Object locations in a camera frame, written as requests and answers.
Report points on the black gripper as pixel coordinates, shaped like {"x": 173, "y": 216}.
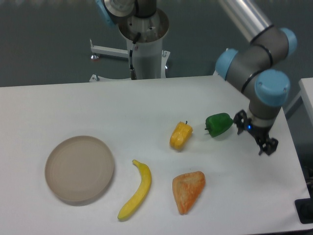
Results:
{"x": 266, "y": 144}

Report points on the green toy pepper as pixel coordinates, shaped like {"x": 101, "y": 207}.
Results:
{"x": 218, "y": 123}

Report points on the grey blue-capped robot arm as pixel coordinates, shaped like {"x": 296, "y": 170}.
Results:
{"x": 250, "y": 72}

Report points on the yellow toy pepper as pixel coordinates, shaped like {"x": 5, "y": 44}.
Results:
{"x": 180, "y": 135}

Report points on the white side table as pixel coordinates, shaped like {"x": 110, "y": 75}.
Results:
{"x": 306, "y": 87}

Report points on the orange toy sandwich slice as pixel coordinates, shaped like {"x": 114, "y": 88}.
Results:
{"x": 186, "y": 190}

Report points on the black device at table edge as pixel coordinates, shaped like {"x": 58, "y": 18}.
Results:
{"x": 304, "y": 209}

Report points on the yellow toy banana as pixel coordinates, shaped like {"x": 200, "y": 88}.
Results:
{"x": 132, "y": 205}

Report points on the beige round plate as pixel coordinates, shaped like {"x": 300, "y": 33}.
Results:
{"x": 79, "y": 170}

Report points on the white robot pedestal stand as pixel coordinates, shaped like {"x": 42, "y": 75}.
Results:
{"x": 143, "y": 32}

